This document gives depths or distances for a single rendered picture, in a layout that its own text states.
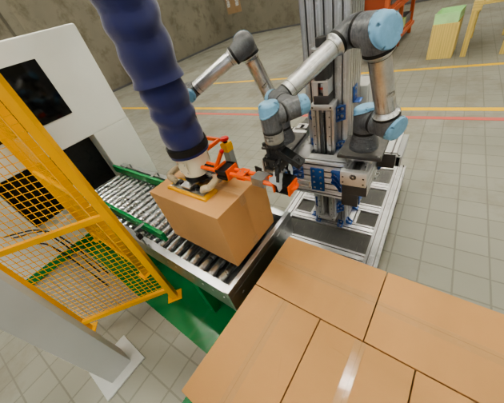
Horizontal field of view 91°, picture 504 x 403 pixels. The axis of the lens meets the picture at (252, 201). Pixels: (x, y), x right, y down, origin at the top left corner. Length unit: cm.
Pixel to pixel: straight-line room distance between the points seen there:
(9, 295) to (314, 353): 142
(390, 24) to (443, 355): 126
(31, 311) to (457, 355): 193
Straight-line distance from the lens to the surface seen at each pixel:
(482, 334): 150
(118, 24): 121
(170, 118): 126
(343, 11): 151
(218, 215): 123
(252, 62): 162
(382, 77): 118
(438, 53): 674
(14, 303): 168
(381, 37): 108
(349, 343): 134
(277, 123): 92
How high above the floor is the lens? 181
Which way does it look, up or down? 39 degrees down
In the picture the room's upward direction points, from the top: 17 degrees counter-clockwise
